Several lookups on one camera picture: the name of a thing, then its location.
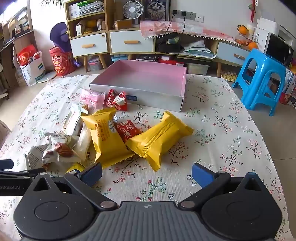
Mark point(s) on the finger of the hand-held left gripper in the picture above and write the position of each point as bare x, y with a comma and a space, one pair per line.
23, 173
6, 165

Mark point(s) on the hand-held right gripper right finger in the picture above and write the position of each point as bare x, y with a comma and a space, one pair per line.
201, 174

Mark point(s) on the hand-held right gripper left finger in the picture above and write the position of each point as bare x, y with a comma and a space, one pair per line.
92, 174

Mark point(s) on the yellow snack packet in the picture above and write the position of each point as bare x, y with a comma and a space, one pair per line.
104, 141
74, 168
157, 141

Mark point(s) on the white brown-print snack packet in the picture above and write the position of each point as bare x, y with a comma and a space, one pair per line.
33, 157
61, 149

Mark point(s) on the clear white pastry packet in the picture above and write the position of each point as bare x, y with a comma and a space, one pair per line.
83, 143

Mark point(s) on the pale green snack packet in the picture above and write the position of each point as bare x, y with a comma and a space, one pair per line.
74, 118

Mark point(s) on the pink snack packet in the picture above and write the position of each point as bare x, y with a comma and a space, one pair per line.
91, 98

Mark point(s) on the red triangular snack packet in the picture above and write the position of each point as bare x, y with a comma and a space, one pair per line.
116, 100

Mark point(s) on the pink storage box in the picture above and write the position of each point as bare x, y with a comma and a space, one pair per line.
143, 76

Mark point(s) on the floral tablecloth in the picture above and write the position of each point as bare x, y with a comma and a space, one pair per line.
231, 139

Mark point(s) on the white shopping bag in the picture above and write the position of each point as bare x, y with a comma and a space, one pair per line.
33, 71

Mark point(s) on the egg carton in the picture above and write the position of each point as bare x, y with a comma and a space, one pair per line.
228, 75

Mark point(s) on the clear bin with orange contents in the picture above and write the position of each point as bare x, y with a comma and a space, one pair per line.
197, 68

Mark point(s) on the clear storage bin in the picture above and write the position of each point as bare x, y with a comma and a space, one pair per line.
94, 63

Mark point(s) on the red gift bag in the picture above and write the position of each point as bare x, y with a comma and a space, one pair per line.
26, 55

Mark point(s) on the red snack cartons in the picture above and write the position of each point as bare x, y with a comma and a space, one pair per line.
286, 97

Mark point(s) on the red cartoon drum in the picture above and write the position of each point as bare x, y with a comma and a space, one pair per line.
61, 62

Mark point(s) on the red box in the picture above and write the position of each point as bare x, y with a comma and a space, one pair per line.
171, 61

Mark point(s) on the blue-lid storage bin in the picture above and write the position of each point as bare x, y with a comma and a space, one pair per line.
119, 58

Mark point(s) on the white drawer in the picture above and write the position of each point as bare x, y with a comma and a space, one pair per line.
89, 51
227, 49
131, 48

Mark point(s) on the folded pale cloths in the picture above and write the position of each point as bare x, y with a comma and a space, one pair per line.
198, 49

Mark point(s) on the low wooden cabinet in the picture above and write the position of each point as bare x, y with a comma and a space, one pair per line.
214, 47

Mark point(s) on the black electronic device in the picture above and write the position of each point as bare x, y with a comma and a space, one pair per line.
146, 58

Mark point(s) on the blue plastic stool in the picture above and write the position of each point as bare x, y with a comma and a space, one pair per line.
266, 62

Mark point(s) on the black bag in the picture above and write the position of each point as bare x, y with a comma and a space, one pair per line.
168, 47

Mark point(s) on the wooden bookshelf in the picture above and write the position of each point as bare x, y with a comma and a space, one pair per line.
16, 30

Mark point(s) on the glass jar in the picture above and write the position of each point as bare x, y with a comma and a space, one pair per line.
241, 39

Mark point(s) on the purple plush hat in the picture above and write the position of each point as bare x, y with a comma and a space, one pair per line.
60, 34

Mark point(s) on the yellow bananas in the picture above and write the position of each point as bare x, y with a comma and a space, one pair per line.
89, 31

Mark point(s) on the small white carton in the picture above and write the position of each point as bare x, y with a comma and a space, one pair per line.
79, 29

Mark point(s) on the white microwave oven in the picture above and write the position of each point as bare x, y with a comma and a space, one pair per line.
276, 48

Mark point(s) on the pink cherry-print cloth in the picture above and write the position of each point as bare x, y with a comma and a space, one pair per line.
196, 27

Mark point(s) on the tall wooden shelf cabinet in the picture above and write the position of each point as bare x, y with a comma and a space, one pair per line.
69, 27

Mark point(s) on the orange with leaves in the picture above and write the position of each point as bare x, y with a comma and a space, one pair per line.
242, 30

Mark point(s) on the small medicine boxes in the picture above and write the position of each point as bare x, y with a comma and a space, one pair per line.
100, 24

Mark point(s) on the wooden drawer cabinet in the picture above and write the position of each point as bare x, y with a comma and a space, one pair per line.
131, 29

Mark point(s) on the orange fruit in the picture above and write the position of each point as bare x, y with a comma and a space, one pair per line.
91, 23

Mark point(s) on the cardboard box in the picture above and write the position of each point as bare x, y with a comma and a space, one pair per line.
122, 24

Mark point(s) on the white canister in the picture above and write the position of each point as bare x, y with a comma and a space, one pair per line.
250, 28

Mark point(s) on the white appliance box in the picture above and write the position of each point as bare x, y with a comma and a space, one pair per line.
73, 10

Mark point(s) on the stack of papers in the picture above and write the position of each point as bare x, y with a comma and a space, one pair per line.
91, 8

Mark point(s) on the small white desk fan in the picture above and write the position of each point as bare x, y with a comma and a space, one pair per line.
132, 9

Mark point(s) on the green potted plant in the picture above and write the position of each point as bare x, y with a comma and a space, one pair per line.
54, 1

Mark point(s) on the framed cat picture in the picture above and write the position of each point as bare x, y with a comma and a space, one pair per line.
155, 9

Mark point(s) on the red hanging ornament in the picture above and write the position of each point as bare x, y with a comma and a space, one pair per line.
252, 10

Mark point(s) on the white wall socket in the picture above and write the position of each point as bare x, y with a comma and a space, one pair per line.
199, 16

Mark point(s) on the grey wall socket panel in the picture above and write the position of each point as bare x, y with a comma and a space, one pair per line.
183, 14

